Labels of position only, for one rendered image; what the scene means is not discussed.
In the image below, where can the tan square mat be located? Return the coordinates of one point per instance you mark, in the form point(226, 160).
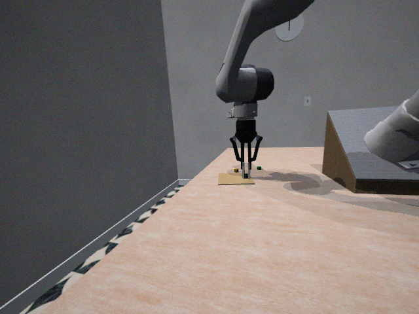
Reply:
point(233, 178)

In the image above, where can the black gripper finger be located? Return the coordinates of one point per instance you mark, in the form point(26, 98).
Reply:
point(250, 159)
point(233, 141)

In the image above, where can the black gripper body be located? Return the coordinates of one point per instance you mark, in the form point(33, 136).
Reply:
point(241, 125)

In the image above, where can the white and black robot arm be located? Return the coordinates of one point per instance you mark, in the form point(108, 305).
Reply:
point(395, 139)

